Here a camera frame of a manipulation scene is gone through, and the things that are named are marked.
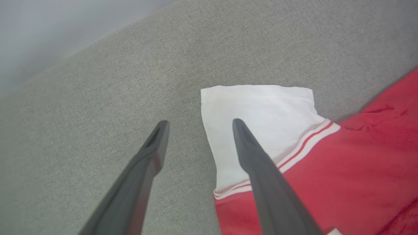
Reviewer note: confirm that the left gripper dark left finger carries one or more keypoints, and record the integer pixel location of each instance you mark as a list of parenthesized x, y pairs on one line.
[(130, 195)]

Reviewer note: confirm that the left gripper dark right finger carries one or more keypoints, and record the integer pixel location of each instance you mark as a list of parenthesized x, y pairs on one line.
[(271, 195)]

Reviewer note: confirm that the grey fabric sofa cushion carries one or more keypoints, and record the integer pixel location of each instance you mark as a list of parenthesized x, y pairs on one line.
[(98, 107)]

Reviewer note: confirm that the red and white shirt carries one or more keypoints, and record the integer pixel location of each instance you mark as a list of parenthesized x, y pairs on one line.
[(343, 169)]

